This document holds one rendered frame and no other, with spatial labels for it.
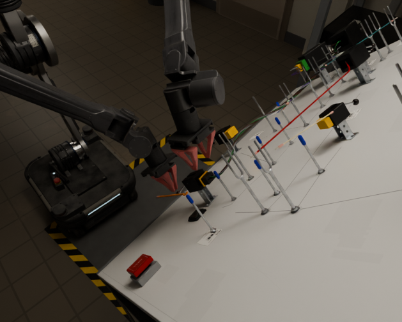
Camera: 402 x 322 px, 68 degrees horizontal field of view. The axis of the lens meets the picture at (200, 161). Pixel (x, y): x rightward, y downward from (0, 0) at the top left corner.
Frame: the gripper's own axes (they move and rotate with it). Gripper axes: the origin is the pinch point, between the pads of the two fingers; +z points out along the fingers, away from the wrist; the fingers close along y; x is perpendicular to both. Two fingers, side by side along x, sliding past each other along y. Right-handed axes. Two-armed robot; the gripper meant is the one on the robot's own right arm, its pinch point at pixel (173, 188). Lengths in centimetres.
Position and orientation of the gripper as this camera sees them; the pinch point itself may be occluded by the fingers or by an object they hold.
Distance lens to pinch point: 88.3
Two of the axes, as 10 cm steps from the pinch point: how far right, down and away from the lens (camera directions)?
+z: 4.6, 8.3, 3.1
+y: 5.9, -5.5, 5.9
